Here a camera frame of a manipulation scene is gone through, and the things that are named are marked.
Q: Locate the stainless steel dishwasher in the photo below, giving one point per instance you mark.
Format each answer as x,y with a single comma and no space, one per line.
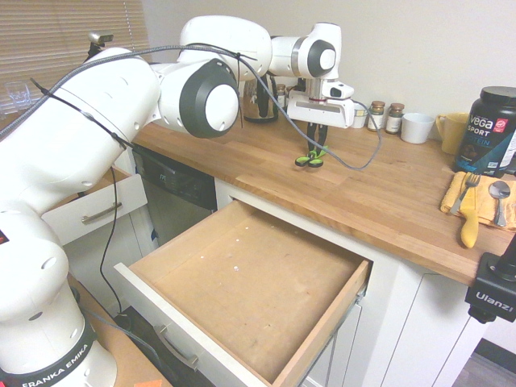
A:
177,189

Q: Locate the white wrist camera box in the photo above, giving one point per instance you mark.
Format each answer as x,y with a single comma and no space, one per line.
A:
340,90

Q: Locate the black Vega protein tub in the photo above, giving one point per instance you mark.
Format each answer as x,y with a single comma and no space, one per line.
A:
485,133

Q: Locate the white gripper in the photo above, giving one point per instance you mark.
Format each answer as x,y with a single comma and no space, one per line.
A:
318,111

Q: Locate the plain white cup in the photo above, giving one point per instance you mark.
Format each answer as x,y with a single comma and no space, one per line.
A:
417,129

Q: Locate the silver fork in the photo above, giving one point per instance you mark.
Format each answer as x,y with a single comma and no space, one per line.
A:
471,180

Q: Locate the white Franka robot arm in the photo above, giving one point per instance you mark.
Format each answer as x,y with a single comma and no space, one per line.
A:
80,121

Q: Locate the silver spoon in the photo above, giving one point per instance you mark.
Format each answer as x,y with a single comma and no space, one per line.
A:
499,189

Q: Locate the yellow mug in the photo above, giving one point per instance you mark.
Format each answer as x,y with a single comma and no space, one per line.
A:
453,133

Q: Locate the grey webcam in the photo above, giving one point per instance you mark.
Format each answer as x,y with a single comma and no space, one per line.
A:
100,37

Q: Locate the green black scissors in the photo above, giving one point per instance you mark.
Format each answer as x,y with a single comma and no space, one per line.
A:
301,162

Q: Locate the black Ulanzi camera mount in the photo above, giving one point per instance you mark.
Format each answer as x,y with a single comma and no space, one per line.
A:
489,290

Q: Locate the spice jar copper lid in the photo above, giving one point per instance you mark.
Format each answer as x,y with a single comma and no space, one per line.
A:
394,121
375,119

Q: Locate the large open wooden drawer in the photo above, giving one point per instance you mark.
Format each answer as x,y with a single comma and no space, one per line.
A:
250,282

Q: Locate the white kitchen cabinet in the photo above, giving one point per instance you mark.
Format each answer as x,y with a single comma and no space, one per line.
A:
403,322

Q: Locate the orange sticky note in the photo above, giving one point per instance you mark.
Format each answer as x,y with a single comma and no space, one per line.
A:
148,383

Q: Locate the beige window blinds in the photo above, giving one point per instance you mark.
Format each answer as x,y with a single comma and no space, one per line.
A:
40,40

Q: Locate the small open white drawer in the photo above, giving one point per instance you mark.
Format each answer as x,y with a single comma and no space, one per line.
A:
105,201

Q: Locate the yellow folded cloth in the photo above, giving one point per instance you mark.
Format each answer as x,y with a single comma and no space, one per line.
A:
485,205

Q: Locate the clear faceted glass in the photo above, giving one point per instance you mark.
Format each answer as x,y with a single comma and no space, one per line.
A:
17,96

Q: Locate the chrome black electric kettle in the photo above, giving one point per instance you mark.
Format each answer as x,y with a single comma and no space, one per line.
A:
262,111

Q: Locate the small white printed cup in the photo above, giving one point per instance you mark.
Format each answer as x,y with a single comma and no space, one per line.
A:
360,119

